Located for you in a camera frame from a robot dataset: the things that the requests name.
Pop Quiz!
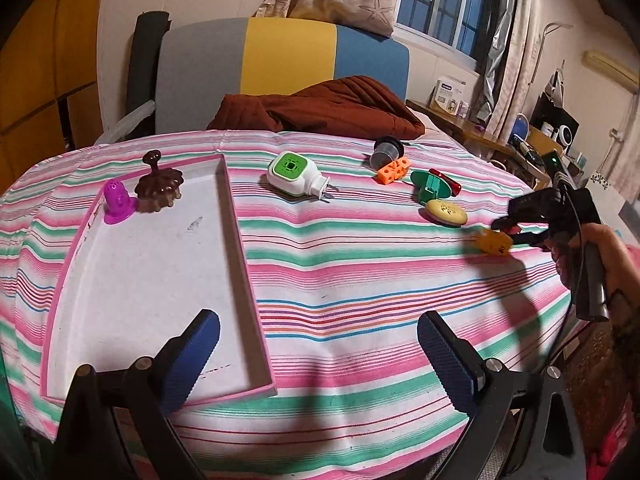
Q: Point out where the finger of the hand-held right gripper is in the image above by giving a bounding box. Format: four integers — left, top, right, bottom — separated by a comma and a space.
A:
491, 214, 525, 234
510, 229, 552, 252

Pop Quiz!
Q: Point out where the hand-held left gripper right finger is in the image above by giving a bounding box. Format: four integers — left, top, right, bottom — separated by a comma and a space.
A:
416, 311, 586, 480

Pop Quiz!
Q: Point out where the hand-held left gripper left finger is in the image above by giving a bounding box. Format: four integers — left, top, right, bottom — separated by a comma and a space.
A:
52, 308, 222, 480

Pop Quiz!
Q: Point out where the yellow-orange plastic toy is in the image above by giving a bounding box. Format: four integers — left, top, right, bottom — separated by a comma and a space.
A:
475, 230, 514, 256

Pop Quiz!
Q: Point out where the red glossy bottle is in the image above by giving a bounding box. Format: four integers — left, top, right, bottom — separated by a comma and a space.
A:
429, 168, 463, 197

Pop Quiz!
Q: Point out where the pink shallow tray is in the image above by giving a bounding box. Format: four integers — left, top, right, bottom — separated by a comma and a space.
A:
40, 154, 279, 406

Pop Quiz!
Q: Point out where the white and green plug-in device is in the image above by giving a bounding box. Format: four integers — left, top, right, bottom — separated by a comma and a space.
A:
266, 151, 338, 204

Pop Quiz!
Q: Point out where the person's right forearm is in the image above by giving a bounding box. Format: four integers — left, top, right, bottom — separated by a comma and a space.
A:
565, 290, 640, 456

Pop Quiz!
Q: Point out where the person's right hand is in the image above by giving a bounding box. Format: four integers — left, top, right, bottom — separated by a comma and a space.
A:
551, 223, 640, 306

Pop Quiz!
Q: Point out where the cream oval case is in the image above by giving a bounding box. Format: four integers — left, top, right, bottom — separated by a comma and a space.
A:
424, 199, 469, 227

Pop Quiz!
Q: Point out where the green plastic holder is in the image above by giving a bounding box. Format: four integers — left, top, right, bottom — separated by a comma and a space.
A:
410, 170, 453, 206

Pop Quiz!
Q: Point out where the wooden shelf with clutter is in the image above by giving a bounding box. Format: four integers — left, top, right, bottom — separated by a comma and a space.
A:
406, 99, 553, 191

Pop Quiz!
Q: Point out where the small blue desk fan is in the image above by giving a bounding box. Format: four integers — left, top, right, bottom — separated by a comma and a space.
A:
510, 115, 532, 147

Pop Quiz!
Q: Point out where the pale pink bed sheet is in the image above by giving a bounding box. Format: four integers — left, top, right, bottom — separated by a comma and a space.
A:
407, 107, 468, 147

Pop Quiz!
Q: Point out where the orange holed building block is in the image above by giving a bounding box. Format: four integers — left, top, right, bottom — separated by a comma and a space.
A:
377, 156, 413, 186

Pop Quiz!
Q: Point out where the striped pink and green blanket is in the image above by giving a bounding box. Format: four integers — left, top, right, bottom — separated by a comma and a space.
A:
0, 130, 601, 480

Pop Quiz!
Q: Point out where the white cardboard box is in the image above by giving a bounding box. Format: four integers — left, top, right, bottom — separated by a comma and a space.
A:
434, 76, 467, 113

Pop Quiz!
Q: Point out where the black ribbed plastic cup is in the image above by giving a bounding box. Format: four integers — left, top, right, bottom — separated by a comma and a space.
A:
370, 136, 405, 170

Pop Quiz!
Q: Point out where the magenta silicone figure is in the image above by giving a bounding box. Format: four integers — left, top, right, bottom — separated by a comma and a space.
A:
103, 181, 138, 225

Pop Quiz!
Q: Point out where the brown flower-shaped mould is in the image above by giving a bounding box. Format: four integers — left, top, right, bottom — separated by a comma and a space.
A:
134, 150, 184, 213

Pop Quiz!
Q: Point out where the beige and silver side curtain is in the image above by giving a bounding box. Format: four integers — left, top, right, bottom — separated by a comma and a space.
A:
477, 0, 557, 133

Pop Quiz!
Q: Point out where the red clothing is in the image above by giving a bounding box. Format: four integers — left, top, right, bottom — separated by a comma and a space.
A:
587, 395, 640, 480

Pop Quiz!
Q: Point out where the rust brown quilt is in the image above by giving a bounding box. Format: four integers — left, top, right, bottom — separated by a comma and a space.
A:
206, 76, 426, 142

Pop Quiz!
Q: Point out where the barred window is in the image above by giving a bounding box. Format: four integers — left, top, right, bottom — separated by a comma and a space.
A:
395, 0, 506, 63

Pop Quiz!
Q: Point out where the wooden wardrobe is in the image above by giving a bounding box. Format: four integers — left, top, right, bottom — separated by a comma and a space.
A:
0, 0, 108, 196

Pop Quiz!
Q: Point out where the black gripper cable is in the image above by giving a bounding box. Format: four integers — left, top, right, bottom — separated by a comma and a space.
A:
537, 185, 593, 378

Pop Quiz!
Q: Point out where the wall air conditioner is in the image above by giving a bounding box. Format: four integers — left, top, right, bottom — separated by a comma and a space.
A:
582, 50, 640, 92

